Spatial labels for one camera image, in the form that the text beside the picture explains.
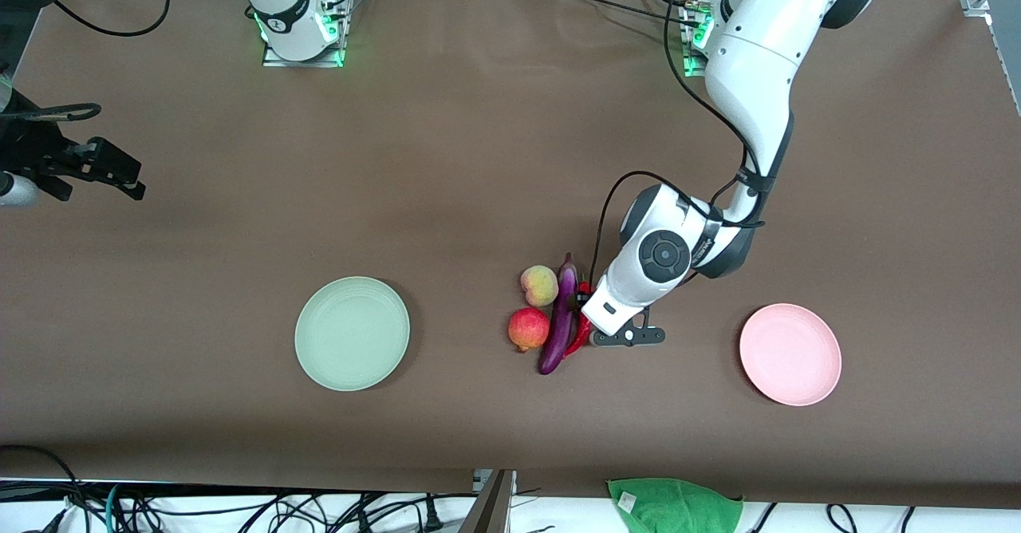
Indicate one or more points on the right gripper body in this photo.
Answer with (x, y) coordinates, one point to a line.
(33, 152)

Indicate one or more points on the red chili pepper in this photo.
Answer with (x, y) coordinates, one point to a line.
(578, 341)

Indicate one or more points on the purple eggplant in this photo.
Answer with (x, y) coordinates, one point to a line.
(558, 333)

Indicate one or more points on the peach fruit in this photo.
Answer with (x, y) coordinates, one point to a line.
(539, 286)

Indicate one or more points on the red pomegranate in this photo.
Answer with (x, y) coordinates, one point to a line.
(528, 329)

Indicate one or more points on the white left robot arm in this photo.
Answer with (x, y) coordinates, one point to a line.
(750, 62)

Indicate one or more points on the pink round plate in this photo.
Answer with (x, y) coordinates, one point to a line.
(790, 355)

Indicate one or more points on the green towel cloth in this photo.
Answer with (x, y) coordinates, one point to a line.
(678, 509)

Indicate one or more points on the large table cover sheet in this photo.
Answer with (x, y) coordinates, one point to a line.
(478, 158)

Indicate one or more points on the light green round plate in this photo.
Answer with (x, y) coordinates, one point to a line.
(351, 333)

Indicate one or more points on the grey metal post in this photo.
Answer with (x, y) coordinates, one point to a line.
(490, 509)

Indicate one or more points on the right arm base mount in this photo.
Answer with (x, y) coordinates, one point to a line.
(327, 53)

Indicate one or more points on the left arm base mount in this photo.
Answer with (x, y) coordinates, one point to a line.
(694, 38)

